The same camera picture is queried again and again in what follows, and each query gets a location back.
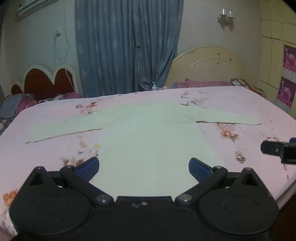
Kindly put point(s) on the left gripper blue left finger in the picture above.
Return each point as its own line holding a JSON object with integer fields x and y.
{"x": 78, "y": 179}

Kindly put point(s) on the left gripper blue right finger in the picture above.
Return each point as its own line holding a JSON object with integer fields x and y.
{"x": 209, "y": 179}

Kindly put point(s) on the pale green knit sweater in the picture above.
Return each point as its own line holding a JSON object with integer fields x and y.
{"x": 145, "y": 149}

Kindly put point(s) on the pile of clothes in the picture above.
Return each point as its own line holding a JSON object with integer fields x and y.
{"x": 14, "y": 104}

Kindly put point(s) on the pink floral bed sheet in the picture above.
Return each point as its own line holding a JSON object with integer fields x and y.
{"x": 238, "y": 145}

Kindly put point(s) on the magenta pillow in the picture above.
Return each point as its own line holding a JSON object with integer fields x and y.
{"x": 188, "y": 83}

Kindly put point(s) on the white pump bottle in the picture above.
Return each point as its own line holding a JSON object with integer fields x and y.
{"x": 154, "y": 87}

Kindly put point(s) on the red heart-shaped headboard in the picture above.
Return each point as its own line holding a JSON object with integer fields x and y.
{"x": 42, "y": 84}

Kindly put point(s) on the cream arched headboard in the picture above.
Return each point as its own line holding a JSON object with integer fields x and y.
{"x": 208, "y": 63}

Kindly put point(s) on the blue curtain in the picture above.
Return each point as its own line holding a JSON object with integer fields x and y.
{"x": 125, "y": 46}

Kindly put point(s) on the white air conditioner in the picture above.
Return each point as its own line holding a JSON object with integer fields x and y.
{"x": 26, "y": 6}

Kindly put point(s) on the lower magenta wall poster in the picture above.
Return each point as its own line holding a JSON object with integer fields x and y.
{"x": 286, "y": 92}

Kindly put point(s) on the magenta wall poster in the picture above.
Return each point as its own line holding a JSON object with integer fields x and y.
{"x": 286, "y": 92}
{"x": 289, "y": 58}

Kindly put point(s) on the upper magenta wall poster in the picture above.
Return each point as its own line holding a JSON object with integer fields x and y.
{"x": 289, "y": 58}

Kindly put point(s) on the crystal wall lamp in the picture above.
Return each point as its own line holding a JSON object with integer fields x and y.
{"x": 226, "y": 19}

